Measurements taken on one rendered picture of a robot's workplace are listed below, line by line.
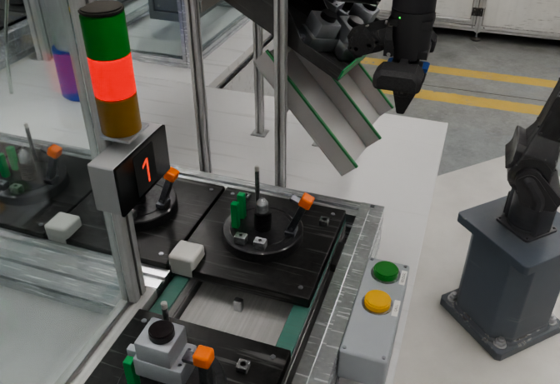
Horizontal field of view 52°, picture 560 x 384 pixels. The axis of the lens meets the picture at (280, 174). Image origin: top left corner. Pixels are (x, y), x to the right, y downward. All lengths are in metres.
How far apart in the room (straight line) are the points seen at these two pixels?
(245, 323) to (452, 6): 4.14
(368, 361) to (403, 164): 0.69
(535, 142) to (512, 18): 4.04
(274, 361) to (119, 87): 0.41
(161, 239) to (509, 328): 0.59
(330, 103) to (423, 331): 0.49
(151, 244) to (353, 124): 0.49
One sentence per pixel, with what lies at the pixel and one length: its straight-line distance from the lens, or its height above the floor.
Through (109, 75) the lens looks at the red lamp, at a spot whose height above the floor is 1.34.
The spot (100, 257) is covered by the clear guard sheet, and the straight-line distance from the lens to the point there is 0.83.
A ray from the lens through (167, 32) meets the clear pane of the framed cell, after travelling 1.96.
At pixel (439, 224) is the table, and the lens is 1.26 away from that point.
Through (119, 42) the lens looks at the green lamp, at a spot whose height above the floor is 1.38.
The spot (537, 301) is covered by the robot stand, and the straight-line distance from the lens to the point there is 0.99.
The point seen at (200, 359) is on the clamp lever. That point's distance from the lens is 0.69.
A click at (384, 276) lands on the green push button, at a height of 0.97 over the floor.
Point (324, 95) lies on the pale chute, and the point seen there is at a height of 1.09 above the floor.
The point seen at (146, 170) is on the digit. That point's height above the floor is 1.20.
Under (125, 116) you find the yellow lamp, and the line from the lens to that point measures 0.72.
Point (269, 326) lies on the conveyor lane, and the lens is 0.93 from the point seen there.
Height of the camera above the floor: 1.61
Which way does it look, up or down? 33 degrees down
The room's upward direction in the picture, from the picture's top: straight up
